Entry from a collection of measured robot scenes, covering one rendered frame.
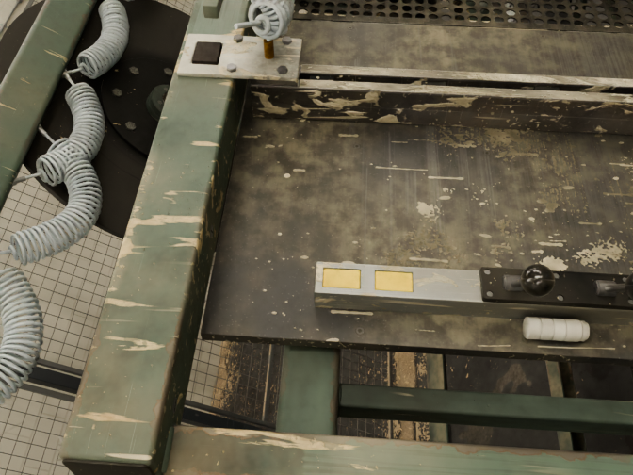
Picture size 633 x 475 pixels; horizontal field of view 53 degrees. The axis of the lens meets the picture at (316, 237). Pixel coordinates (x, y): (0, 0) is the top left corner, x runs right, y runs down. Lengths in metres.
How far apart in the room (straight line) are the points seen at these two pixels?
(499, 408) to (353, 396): 0.19
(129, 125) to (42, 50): 0.24
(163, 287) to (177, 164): 0.20
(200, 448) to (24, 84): 0.98
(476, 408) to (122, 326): 0.47
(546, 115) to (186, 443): 0.76
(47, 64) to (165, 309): 0.90
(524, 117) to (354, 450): 0.63
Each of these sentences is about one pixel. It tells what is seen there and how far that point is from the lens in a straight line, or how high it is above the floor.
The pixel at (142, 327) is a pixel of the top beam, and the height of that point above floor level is 1.90.
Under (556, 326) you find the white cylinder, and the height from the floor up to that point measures 1.43.
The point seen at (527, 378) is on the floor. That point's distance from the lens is 2.90.
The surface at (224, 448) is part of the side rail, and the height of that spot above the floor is 1.78.
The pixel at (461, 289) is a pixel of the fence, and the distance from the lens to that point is 0.86.
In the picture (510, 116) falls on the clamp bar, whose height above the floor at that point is 1.44.
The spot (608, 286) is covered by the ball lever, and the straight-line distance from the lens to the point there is 0.89.
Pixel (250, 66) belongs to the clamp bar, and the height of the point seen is 1.85.
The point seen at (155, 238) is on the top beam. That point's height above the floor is 1.91.
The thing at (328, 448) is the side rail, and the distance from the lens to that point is 0.74.
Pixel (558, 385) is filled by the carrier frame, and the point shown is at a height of 0.18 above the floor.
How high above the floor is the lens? 2.07
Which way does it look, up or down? 24 degrees down
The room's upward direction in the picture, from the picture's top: 67 degrees counter-clockwise
